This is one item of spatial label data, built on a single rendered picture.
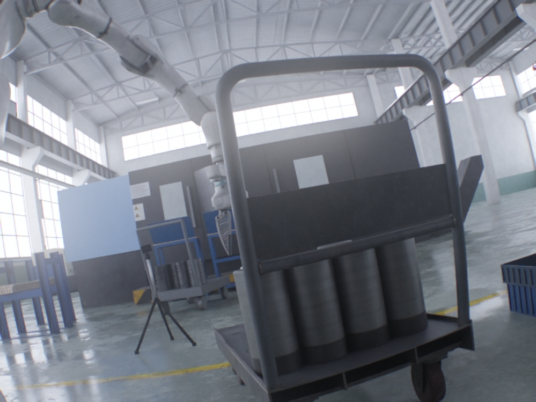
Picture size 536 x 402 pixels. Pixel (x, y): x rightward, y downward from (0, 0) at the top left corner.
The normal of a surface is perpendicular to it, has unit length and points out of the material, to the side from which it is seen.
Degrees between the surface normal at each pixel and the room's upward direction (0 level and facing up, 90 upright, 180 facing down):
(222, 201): 96
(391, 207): 98
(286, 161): 86
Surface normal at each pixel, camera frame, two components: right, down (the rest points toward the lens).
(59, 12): 0.20, 0.77
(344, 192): 0.25, 0.01
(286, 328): 0.62, -0.18
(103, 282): 0.04, -0.09
